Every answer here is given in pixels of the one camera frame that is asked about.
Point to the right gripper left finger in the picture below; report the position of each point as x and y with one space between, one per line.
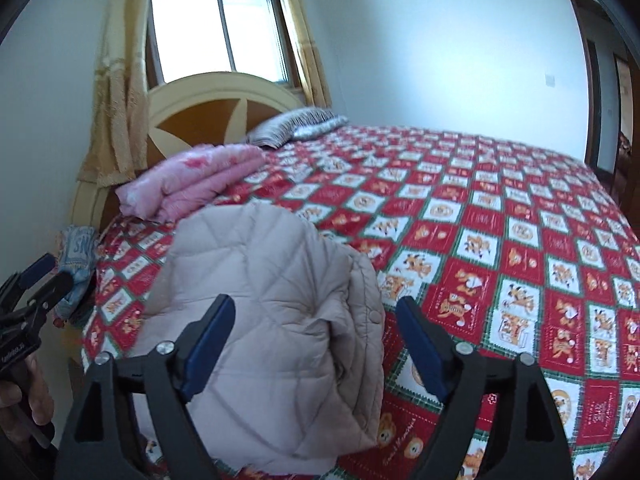
102 440

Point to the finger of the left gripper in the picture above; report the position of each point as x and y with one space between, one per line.
37 308
22 274

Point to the beige quilted puffer jacket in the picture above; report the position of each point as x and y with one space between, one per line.
300 380

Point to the blue white printed cloth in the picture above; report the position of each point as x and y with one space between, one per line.
77 255

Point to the left yellow curtain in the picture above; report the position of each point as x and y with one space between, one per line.
120 114

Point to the yellow curtain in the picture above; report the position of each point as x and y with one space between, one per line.
120 114
306 54

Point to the red patchwork cartoon bedspread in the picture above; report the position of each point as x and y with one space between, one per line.
508 247

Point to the folded pink quilt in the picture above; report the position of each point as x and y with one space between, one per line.
183 183

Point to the cream and brown headboard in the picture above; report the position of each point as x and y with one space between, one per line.
212 108

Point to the brown wooden door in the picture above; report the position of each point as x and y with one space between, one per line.
626 175

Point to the grey striped pillow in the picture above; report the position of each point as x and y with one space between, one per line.
302 124

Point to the right yellow curtain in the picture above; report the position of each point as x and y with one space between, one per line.
306 54

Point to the window with dark frame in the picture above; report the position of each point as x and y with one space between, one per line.
190 37

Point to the white wall switch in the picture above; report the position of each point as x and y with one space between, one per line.
549 80

